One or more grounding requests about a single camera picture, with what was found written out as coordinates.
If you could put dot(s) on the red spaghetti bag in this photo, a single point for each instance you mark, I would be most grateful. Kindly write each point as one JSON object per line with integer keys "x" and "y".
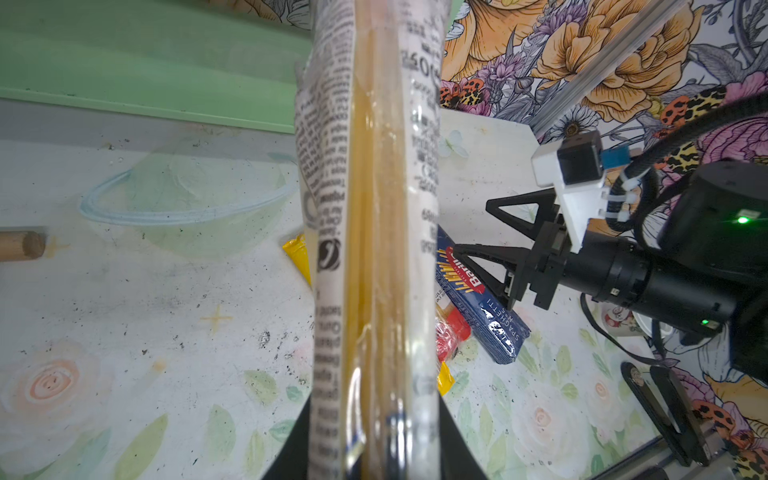
{"x": 451, "y": 330}

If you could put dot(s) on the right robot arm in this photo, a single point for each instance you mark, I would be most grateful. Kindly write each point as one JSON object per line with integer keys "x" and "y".
{"x": 718, "y": 227}

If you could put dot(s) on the small wooden mallet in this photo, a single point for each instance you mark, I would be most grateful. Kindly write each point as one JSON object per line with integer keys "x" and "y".
{"x": 21, "y": 245}

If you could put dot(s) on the white round jar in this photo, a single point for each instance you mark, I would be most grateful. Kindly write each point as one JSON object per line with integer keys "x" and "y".
{"x": 618, "y": 321}

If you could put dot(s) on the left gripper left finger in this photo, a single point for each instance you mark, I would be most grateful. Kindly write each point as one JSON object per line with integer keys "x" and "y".
{"x": 292, "y": 460}

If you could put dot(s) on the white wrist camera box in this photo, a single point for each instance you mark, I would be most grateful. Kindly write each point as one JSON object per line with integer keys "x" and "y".
{"x": 575, "y": 167}

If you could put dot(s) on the yellow spaghetti bag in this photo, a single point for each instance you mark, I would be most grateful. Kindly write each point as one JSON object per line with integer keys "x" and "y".
{"x": 297, "y": 251}

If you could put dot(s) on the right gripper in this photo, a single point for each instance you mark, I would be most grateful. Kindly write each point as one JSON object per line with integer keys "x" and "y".
{"x": 630, "y": 282}

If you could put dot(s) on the green wooden shelf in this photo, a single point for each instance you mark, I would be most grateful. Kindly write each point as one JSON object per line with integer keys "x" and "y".
{"x": 229, "y": 63}

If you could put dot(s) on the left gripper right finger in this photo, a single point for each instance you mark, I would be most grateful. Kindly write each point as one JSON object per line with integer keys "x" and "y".
{"x": 456, "y": 460}

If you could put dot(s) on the blue spaghetti bag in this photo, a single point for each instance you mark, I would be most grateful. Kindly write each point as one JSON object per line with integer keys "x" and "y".
{"x": 501, "y": 332}

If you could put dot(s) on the spaghetti bag with white label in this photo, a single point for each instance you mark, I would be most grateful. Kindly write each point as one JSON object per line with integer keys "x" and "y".
{"x": 367, "y": 123}

